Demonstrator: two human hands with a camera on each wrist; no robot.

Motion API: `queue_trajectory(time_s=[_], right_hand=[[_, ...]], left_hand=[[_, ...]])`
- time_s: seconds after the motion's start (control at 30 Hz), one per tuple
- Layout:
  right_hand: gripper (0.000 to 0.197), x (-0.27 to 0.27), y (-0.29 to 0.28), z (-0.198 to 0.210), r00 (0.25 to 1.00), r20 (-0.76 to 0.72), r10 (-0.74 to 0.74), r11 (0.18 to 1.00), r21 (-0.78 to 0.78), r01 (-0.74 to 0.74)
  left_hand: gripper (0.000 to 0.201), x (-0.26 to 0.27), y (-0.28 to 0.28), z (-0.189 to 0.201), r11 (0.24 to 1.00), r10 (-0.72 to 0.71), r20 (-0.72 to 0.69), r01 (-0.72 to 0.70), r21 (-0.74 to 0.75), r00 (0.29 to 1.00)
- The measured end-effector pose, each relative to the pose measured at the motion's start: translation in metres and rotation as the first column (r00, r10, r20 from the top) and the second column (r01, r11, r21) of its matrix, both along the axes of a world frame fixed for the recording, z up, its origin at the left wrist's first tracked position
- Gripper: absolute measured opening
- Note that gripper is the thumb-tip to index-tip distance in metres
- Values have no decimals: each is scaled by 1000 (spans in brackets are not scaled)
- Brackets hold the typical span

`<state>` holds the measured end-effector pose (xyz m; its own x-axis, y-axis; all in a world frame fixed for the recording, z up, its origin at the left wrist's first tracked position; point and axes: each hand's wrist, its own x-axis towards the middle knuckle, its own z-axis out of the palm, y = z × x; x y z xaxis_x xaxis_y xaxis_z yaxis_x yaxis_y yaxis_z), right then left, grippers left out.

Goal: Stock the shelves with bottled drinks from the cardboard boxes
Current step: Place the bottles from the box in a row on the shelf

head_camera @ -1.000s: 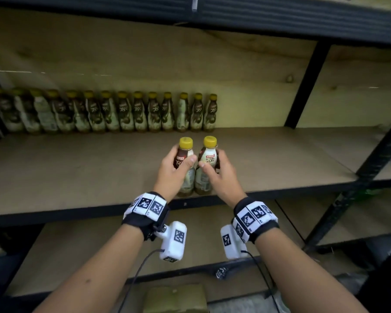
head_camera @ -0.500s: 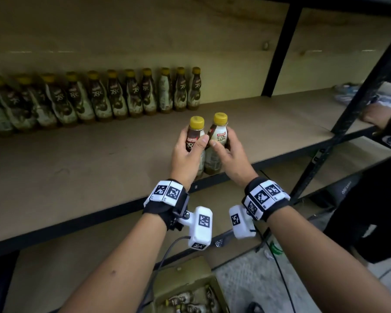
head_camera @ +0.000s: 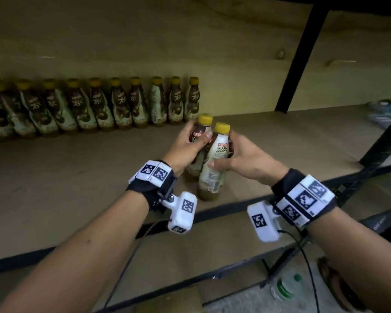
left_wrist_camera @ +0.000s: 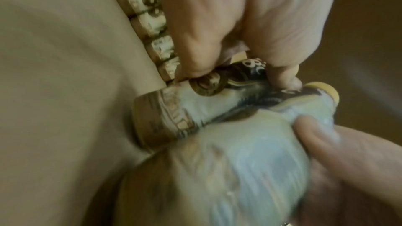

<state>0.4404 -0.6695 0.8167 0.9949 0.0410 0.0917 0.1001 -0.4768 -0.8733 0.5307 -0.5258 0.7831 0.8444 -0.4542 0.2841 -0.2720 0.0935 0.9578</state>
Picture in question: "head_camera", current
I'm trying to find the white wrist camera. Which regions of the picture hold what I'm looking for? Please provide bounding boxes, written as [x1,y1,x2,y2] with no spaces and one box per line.
[247,200,282,243]
[166,191,198,234]

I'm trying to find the wooden shelf with black frame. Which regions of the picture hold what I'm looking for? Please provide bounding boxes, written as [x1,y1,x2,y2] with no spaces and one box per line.
[0,0,391,313]

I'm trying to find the black camera cable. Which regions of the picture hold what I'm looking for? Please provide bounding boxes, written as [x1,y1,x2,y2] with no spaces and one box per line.
[277,230,320,313]
[103,220,169,309]

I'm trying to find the row of coffee bottles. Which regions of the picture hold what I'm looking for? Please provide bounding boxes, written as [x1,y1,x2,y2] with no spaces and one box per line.
[0,76,201,140]

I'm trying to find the clear plastic bottle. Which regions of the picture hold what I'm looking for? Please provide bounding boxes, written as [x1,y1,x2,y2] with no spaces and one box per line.
[270,273,304,302]

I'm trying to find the yellow-capped drink bottle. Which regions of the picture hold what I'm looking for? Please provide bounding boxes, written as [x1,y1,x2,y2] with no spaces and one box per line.
[184,113,213,180]
[197,122,234,202]

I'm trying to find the person's left forearm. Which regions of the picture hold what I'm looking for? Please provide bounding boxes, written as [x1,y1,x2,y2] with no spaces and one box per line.
[0,190,150,313]

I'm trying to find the person's right forearm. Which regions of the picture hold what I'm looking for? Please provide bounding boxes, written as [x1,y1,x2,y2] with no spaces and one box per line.
[308,208,391,313]

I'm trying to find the cardboard box of coffee bottles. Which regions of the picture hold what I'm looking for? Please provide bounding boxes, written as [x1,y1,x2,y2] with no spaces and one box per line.
[135,285,204,313]

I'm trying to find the person's left hand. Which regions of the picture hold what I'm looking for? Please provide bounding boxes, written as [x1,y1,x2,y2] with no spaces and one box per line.
[162,122,213,178]

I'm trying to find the person's right hand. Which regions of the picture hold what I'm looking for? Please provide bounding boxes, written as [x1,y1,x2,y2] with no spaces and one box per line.
[208,130,289,188]

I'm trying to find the bluish plastic packets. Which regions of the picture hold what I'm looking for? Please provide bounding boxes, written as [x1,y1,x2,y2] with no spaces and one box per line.
[366,99,391,129]

